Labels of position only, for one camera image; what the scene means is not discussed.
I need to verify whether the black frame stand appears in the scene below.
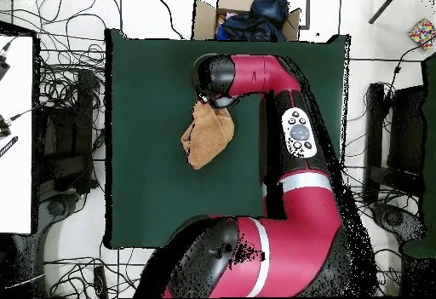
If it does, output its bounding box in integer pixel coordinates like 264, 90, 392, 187
33, 68, 100, 194
362, 82, 427, 204

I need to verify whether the white desk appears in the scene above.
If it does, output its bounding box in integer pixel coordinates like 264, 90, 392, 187
0, 34, 35, 235

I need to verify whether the dark blue clothing pile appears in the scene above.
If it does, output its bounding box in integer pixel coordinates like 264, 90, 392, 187
215, 0, 290, 43

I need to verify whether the dark rectangular frame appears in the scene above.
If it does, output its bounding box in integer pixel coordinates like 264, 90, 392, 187
298, 0, 312, 30

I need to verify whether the multicoloured patterned item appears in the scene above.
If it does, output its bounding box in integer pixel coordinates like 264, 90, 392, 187
408, 17, 436, 50

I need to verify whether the dark slanted rod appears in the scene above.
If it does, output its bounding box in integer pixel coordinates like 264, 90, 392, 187
368, 0, 406, 25

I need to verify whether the tan terry towel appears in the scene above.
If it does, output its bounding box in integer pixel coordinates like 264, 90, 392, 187
180, 101, 236, 171

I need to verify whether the grey round stand base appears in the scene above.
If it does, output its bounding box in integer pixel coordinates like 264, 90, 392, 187
369, 201, 427, 242
37, 193, 83, 232

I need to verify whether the brown cardboard box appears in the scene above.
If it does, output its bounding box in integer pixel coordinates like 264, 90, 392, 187
192, 0, 301, 43

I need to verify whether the dark green table cloth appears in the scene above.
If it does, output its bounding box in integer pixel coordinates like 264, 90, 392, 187
105, 28, 351, 250

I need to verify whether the black device on desk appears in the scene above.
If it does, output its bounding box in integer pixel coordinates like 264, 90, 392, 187
0, 53, 11, 82

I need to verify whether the black cable tangle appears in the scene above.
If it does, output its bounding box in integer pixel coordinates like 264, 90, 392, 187
43, 240, 147, 298
33, 0, 107, 109
340, 162, 423, 218

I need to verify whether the black power strip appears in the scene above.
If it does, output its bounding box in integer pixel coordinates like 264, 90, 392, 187
93, 265, 109, 298

